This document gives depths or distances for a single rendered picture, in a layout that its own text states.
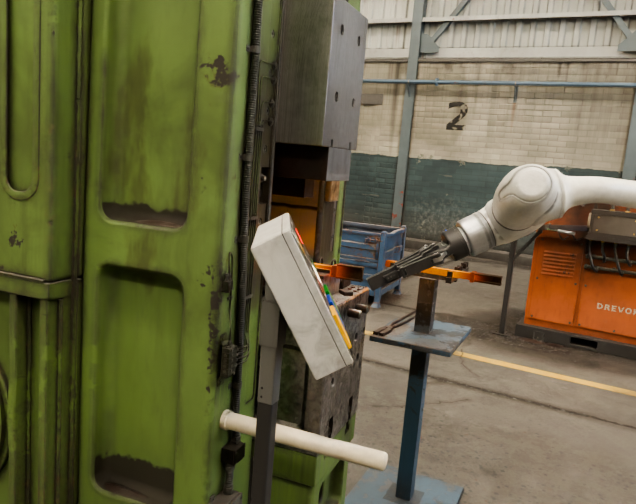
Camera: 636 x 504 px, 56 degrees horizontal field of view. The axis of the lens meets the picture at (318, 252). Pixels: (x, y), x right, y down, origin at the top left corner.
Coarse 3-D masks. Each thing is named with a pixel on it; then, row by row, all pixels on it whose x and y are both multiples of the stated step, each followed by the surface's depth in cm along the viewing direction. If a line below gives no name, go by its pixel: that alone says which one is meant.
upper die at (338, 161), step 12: (276, 144) 174; (288, 144) 172; (276, 156) 174; (288, 156) 173; (300, 156) 171; (312, 156) 170; (324, 156) 169; (336, 156) 174; (348, 156) 184; (276, 168) 174; (288, 168) 173; (300, 168) 172; (312, 168) 170; (324, 168) 169; (336, 168) 176; (348, 168) 186; (324, 180) 170; (336, 180) 177; (348, 180) 187
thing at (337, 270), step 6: (318, 264) 186; (324, 264) 187; (336, 264) 185; (342, 264) 183; (348, 264) 184; (336, 270) 183; (342, 270) 183; (348, 270) 183; (354, 270) 182; (360, 270) 181; (336, 276) 184; (342, 276) 183; (348, 276) 183; (354, 276) 182; (360, 276) 181
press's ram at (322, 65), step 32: (288, 0) 162; (320, 0) 159; (288, 32) 163; (320, 32) 160; (352, 32) 173; (288, 64) 164; (320, 64) 161; (352, 64) 177; (288, 96) 165; (320, 96) 162; (352, 96) 180; (288, 128) 166; (320, 128) 163; (352, 128) 184
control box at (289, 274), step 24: (288, 216) 134; (264, 240) 110; (288, 240) 109; (264, 264) 109; (288, 264) 109; (312, 264) 134; (288, 288) 110; (312, 288) 110; (288, 312) 111; (312, 312) 111; (312, 336) 112; (336, 336) 112; (312, 360) 112; (336, 360) 113
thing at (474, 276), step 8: (424, 272) 216; (432, 272) 214; (440, 272) 213; (456, 272) 210; (464, 272) 210; (472, 272) 208; (472, 280) 208; (480, 280) 208; (488, 280) 207; (496, 280) 206
